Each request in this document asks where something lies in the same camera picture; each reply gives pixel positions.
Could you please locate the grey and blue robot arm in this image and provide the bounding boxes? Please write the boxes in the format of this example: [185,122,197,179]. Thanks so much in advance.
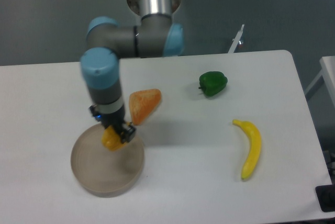
[80,0,184,144]

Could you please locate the black device at table edge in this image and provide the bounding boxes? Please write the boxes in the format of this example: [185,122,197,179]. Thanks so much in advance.
[315,184,334,212]

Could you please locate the white side table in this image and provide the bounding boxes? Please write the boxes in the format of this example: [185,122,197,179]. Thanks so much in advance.
[304,56,334,104]

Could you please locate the yellow toy banana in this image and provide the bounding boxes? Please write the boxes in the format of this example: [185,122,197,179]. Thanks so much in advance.
[232,119,262,181]

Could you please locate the yellow toy bell pepper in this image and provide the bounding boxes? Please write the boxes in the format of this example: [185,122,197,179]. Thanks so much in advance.
[101,126,127,151]

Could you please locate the orange triangular toy bread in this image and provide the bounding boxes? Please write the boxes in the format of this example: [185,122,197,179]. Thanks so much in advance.
[129,88,162,125]

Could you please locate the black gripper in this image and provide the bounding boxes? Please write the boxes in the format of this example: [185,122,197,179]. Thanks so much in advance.
[89,105,136,143]

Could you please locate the beige round plate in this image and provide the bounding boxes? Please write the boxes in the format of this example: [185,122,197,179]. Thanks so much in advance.
[70,125,145,198]

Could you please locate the green toy bell pepper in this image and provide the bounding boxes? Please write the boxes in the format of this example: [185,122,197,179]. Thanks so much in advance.
[199,71,228,97]

